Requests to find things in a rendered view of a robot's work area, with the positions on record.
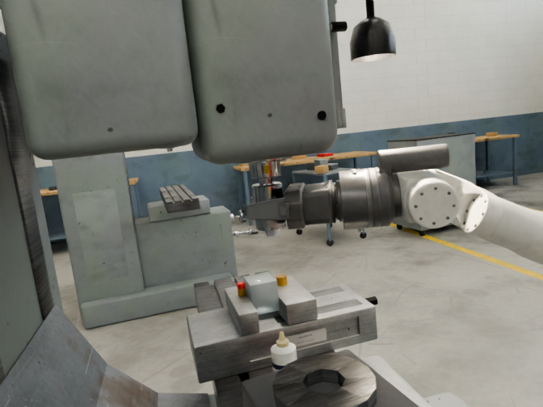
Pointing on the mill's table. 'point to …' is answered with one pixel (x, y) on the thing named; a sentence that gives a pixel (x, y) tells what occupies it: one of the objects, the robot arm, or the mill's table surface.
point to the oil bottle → (283, 353)
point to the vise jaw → (296, 303)
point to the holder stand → (324, 384)
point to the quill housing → (260, 78)
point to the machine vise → (347, 334)
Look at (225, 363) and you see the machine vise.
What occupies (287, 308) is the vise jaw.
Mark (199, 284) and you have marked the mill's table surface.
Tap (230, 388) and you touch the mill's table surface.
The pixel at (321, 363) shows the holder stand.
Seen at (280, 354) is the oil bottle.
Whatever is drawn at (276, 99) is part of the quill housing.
